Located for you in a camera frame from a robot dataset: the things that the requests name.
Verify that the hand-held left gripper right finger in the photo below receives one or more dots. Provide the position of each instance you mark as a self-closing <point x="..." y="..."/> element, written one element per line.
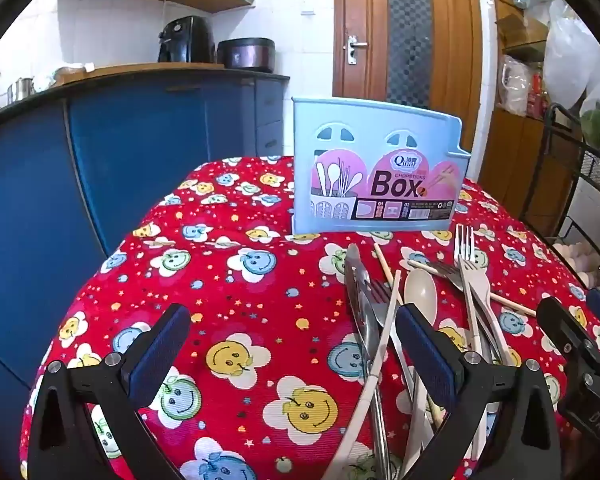
<point x="425" y="355"/>

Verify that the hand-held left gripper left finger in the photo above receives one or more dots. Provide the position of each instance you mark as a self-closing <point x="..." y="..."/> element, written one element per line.
<point x="160" y="350"/>

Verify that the beige plastic spoon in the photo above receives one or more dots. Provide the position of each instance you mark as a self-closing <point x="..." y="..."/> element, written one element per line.
<point x="420" y="292"/>

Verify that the metal fork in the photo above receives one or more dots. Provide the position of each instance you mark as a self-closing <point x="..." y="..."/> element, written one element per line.
<point x="464" y="242"/>
<point x="380" y="305"/>
<point x="445" y="274"/>

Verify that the metal table knife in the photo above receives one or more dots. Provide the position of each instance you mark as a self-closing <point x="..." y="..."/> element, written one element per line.
<point x="356" y="280"/>

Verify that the light blue plastic utensil holder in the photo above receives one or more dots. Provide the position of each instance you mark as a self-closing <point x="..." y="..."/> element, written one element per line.
<point x="340" y="120"/>

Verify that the pile of eggs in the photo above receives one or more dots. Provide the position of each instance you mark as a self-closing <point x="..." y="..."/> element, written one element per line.
<point x="575" y="260"/>

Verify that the red smiley flower tablecloth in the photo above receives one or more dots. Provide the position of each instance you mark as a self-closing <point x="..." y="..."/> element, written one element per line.
<point x="260" y="285"/>

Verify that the wooden shelf unit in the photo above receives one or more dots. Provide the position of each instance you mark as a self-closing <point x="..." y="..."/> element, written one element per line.
<point x="510" y="160"/>

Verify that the blue kitchen counter cabinet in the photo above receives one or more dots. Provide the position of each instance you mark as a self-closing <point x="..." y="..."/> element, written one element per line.
<point x="130" y="160"/>

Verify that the red packets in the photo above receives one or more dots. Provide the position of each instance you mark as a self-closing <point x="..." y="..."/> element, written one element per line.
<point x="537" y="95"/>

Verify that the clear bag with white contents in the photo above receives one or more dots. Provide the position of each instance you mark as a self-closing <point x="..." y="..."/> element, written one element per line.
<point x="515" y="82"/>

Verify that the white plastic bag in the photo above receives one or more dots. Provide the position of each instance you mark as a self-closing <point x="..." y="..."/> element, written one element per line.
<point x="580" y="50"/>

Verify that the cardboard box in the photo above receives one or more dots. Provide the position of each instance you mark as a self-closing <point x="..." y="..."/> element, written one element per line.
<point x="520" y="30"/>

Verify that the metal cup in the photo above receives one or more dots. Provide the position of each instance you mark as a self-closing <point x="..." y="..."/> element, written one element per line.
<point x="20" y="90"/>

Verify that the dark rice cooker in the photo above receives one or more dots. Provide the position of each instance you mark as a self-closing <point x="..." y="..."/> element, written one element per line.
<point x="245" y="55"/>

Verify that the black air fryer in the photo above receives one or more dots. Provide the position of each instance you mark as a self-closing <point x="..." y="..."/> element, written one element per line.
<point x="185" y="40"/>

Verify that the wooden door with glass pane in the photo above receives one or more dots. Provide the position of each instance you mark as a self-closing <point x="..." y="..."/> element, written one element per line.
<point x="365" y="10"/>

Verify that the white wall socket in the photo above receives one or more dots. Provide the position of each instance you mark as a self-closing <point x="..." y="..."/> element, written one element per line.
<point x="307" y="12"/>

